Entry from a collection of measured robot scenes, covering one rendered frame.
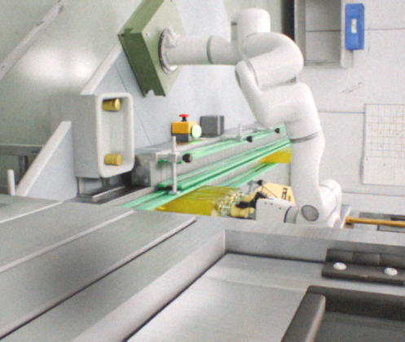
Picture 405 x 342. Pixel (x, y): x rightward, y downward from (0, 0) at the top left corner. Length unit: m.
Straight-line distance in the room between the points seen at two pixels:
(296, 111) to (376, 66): 6.12
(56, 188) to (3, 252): 0.92
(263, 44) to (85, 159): 0.55
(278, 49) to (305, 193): 0.36
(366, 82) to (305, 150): 6.10
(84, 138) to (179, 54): 0.45
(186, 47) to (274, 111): 0.52
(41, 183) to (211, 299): 0.96
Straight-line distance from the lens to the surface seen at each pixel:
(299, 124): 1.14
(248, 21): 1.37
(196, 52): 1.53
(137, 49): 1.52
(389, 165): 7.27
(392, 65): 7.22
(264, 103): 1.11
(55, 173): 1.27
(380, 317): 0.30
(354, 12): 6.68
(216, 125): 2.04
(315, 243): 0.37
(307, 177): 1.13
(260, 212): 1.32
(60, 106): 1.34
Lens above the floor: 1.56
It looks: 23 degrees down
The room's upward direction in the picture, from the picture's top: 93 degrees clockwise
